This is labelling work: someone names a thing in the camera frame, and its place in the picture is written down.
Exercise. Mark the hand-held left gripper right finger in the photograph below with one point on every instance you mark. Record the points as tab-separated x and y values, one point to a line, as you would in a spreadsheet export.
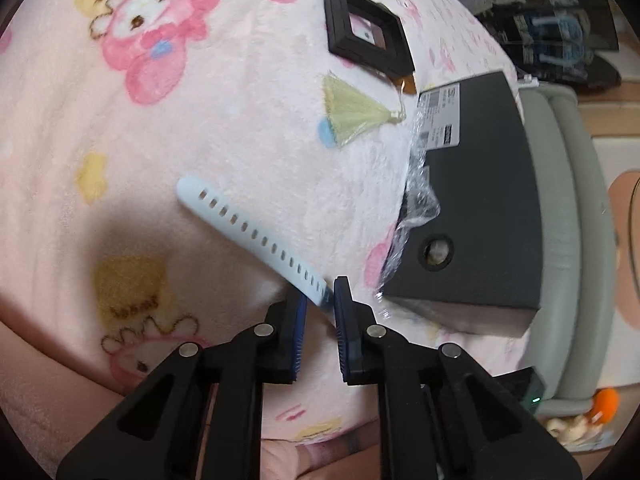
342	332

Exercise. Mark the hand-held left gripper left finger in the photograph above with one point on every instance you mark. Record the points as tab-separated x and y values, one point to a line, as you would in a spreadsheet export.
300	332

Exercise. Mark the dark grey cardboard box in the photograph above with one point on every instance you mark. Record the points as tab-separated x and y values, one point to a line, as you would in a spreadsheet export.
480	185

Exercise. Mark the wooden comb with tassel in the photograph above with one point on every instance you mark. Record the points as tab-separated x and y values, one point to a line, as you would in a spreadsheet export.
350	110

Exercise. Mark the black square display frame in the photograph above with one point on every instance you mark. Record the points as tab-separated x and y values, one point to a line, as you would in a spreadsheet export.
340	35

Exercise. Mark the orange plush toy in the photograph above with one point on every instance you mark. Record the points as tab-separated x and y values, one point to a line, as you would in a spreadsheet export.
595	410

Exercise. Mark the clear bubble wrap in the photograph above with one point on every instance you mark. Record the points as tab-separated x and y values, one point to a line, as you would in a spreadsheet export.
417	195

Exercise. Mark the grey green bed headboard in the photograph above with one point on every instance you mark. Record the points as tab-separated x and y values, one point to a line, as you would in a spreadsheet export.
565	210

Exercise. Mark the pink pajama pants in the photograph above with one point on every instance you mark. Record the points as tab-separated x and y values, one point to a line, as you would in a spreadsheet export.
60	400

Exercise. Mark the white power strip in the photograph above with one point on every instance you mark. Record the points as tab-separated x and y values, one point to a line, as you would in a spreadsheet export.
527	82

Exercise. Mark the glass display cabinet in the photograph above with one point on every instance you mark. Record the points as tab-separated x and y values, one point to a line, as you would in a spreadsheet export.
540	25

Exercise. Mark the round orange wall decor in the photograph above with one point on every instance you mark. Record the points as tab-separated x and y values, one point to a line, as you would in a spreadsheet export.
627	245

